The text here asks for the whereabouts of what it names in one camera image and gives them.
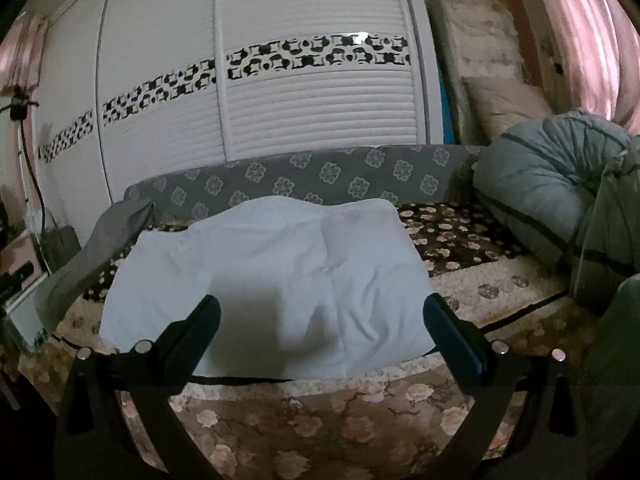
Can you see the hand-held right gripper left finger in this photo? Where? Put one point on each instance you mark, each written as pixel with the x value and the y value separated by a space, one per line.
pixel 201 321

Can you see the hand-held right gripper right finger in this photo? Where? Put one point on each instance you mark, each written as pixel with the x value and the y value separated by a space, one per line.
pixel 442 322

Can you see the light blue jacket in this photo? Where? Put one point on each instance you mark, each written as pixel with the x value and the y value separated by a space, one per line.
pixel 275 270

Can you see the plain grey cloth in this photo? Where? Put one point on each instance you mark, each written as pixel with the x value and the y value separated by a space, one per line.
pixel 85 265

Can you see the beige floral bedspread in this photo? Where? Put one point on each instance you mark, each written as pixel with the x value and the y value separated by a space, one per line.
pixel 310 425

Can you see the dark grey pouch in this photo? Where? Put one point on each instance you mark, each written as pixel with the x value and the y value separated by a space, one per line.
pixel 60 250

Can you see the grey striped quilt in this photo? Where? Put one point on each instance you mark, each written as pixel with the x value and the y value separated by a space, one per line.
pixel 530 180

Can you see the white box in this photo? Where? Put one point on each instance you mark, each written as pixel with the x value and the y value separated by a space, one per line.
pixel 25 310

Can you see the grey patterned headboard cushion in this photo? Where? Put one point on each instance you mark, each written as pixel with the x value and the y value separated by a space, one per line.
pixel 300 175

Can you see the beige pillow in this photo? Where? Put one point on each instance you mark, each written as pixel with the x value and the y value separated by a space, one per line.
pixel 505 105

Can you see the white louvred wardrobe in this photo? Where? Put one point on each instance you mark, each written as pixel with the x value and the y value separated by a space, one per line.
pixel 310 110

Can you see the wrapped white bedding stack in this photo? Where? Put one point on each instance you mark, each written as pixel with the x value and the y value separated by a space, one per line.
pixel 475 35

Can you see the pink curtain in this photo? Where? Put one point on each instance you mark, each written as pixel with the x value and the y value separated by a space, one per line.
pixel 22 55
pixel 590 35

